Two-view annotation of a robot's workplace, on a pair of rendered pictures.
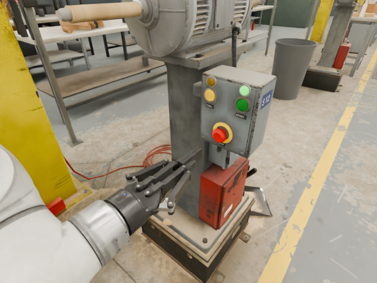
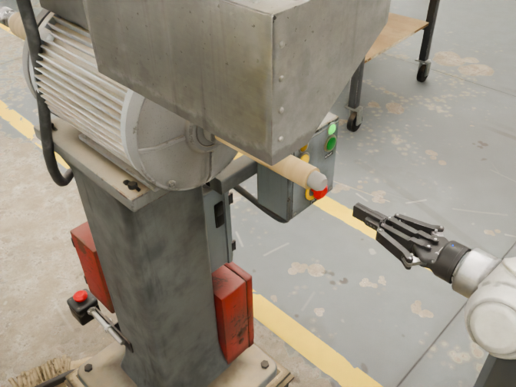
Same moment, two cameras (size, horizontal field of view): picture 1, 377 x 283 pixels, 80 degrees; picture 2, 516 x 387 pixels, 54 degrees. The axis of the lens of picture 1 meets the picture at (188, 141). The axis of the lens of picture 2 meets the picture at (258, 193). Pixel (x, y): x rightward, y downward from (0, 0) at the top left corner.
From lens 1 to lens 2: 1.03 m
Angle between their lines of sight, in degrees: 65
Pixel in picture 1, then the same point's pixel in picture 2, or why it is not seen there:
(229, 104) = (319, 153)
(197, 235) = (254, 375)
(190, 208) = (210, 372)
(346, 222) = not seen: hidden behind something
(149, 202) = (443, 241)
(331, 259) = (265, 255)
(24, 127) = not seen: outside the picture
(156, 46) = (219, 164)
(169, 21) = not seen: hidden behind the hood
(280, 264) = (266, 309)
